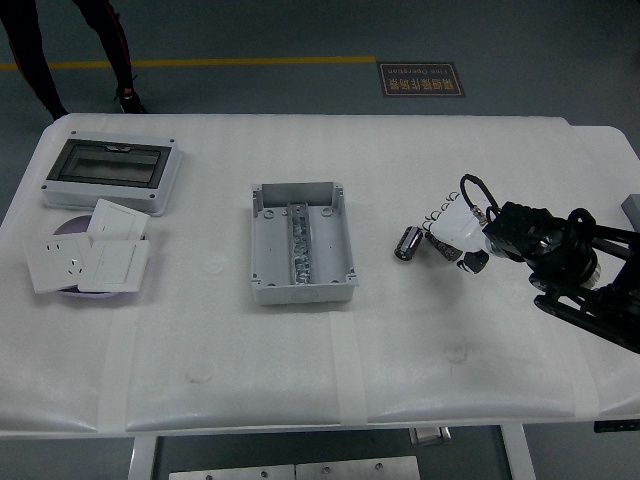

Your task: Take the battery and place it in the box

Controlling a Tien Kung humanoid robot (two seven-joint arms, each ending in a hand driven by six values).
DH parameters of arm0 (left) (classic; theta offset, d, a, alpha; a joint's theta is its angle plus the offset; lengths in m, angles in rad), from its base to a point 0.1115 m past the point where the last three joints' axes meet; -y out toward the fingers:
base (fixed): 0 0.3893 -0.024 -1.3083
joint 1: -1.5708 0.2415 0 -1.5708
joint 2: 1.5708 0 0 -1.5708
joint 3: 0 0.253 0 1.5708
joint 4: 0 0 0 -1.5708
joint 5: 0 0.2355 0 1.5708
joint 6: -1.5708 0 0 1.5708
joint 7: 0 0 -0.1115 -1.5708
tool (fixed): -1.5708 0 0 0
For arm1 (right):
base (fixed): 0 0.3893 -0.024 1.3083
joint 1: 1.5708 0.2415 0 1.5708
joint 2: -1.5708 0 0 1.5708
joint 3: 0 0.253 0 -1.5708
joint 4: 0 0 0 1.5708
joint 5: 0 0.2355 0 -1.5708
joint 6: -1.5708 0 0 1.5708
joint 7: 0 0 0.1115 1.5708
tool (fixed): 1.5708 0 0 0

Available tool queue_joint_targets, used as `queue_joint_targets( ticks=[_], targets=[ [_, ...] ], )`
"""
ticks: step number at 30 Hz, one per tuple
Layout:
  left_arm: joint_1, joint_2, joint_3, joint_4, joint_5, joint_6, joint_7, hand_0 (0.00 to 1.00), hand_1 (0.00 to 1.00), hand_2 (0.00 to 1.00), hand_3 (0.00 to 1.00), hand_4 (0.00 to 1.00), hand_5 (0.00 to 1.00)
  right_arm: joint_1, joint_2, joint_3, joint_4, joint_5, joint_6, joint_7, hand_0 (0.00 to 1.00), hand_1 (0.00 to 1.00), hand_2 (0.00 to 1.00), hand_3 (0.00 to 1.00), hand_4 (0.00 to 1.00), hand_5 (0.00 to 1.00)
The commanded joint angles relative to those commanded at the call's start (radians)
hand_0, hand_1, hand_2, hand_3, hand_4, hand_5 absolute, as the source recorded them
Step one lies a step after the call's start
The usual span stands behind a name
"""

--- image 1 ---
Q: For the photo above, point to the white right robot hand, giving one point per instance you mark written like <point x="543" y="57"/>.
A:
<point x="460" y="225"/>

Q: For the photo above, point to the black cylindrical battery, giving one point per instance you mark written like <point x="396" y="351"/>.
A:
<point x="409" y="243"/>

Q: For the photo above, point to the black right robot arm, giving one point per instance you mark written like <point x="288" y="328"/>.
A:
<point x="545" y="240"/>

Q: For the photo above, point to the open grey junction box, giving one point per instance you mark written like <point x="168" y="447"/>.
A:
<point x="327" y="245"/>

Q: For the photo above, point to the grey box with window lid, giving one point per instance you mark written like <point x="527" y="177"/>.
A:
<point x="107" y="167"/>

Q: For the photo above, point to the white foam table cover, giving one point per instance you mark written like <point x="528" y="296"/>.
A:
<point x="450" y="150"/>

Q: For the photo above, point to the brown floor sign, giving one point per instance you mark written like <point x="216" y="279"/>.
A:
<point x="420" y="79"/>

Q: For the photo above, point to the grey block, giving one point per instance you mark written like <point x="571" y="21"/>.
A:
<point x="632" y="210"/>

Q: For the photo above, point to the black table control panel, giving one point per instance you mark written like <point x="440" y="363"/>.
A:
<point x="617" y="427"/>

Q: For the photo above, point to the yellow floor tape line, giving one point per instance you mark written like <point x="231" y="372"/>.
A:
<point x="225" y="62"/>

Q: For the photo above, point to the person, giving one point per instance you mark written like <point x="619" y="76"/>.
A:
<point x="115" y="50"/>

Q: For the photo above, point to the purple plate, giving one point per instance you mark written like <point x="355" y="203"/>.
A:
<point x="70" y="227"/>

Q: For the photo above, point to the metal mounting rail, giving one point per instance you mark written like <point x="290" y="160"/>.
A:
<point x="299" y="245"/>

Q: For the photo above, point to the metal bracket under table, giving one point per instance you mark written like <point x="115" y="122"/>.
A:
<point x="430" y="436"/>

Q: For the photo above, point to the metal base plate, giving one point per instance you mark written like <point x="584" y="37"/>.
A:
<point x="230" y="473"/>
<point x="357" y="469"/>

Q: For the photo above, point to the white wall switch panel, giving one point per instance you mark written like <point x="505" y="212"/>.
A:
<point x="117" y="220"/>
<point x="115" y="265"/>

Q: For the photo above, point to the white table frame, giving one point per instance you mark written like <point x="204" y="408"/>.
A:
<point x="142" y="460"/>

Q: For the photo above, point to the white wall socket panel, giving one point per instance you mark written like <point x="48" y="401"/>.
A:
<point x="55" y="262"/>

